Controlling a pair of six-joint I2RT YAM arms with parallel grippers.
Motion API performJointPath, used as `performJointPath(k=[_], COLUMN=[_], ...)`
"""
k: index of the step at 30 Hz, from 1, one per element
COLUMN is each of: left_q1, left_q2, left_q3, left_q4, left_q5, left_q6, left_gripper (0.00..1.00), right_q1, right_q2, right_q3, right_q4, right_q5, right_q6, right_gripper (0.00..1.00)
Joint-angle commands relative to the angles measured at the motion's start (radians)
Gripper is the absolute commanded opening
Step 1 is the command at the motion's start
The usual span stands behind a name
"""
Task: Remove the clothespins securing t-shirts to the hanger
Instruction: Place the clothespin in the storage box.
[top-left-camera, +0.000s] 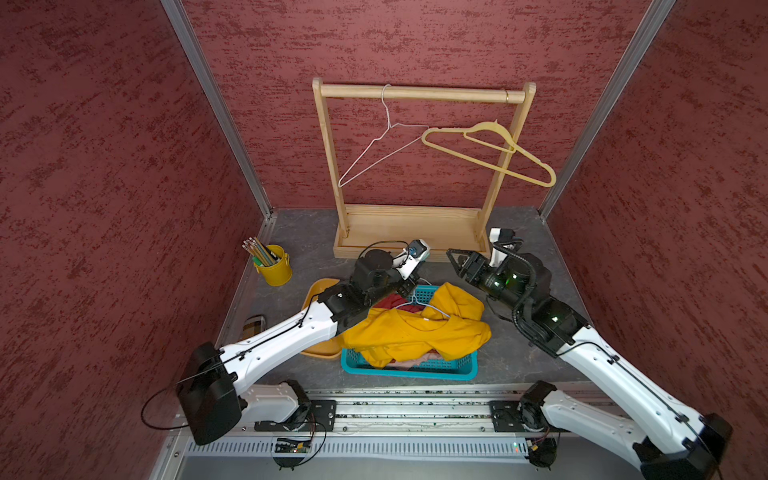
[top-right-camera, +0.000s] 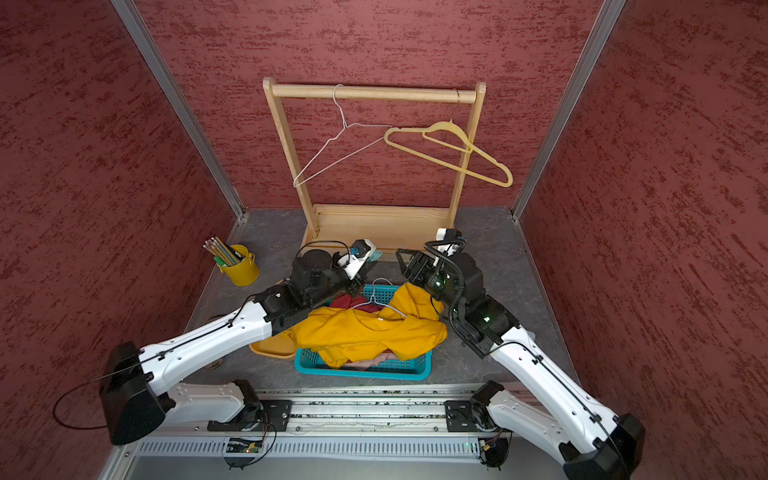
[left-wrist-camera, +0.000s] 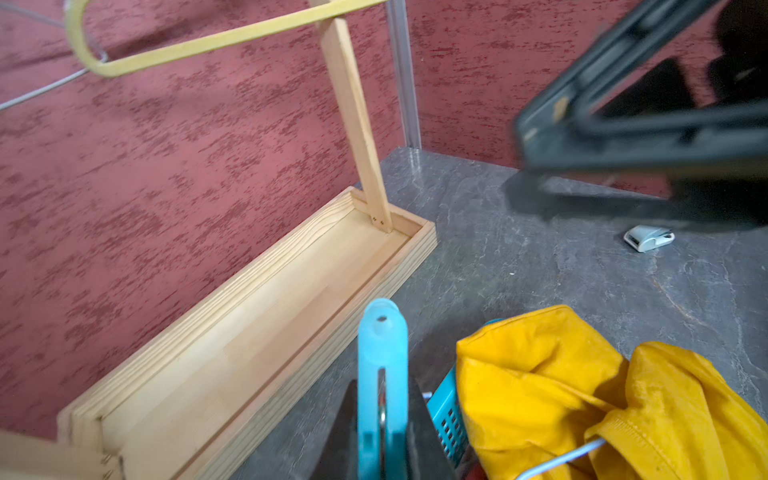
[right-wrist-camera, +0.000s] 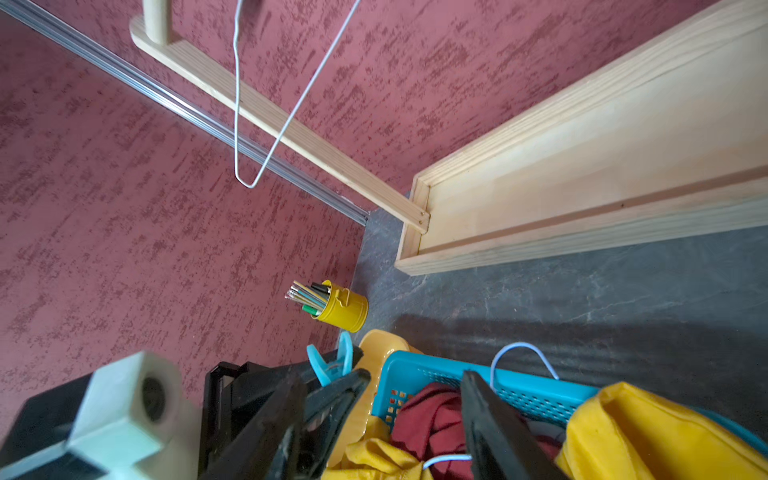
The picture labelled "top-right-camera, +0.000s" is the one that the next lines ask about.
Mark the light blue wire hanger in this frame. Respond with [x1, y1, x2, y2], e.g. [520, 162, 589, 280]
[353, 278, 405, 318]

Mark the yellow t-shirt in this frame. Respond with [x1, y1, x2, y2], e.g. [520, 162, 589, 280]
[287, 283, 447, 369]

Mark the teal plastic basket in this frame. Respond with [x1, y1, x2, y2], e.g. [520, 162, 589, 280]
[293, 283, 433, 382]

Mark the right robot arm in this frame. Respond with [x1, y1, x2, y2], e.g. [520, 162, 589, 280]
[396, 241, 645, 479]

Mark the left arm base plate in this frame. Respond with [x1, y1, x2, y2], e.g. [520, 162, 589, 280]
[207, 400, 293, 433]

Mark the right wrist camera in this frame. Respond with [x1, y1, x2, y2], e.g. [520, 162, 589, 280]
[435, 228, 463, 256]

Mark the pink printed t-shirt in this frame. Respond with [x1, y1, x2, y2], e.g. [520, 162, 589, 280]
[344, 352, 396, 370]

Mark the dark red t-shirt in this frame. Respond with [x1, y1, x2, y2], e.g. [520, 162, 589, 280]
[329, 294, 383, 313]

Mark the wooden clothes rack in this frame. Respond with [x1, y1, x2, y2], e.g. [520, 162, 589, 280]
[263, 77, 512, 262]

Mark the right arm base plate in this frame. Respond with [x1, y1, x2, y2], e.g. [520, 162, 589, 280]
[444, 400, 511, 436]

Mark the aluminium mounting rail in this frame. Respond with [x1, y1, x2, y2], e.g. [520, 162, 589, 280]
[101, 381, 541, 479]

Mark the cream plastic hanger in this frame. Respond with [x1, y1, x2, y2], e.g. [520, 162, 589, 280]
[383, 121, 513, 188]

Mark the yellow pencil cup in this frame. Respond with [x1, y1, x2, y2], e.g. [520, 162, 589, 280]
[218, 245, 260, 287]

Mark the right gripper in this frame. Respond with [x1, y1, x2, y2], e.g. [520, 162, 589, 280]
[395, 248, 464, 312]

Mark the white wire hanger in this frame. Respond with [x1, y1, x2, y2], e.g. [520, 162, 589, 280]
[292, 84, 392, 189]

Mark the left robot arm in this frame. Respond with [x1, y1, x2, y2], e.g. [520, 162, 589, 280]
[98, 240, 377, 446]

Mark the pencils bundle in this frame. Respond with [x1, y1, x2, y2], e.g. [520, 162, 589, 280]
[203, 237, 244, 268]

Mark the yellow plastic tray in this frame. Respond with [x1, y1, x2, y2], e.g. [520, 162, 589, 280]
[248, 307, 297, 360]

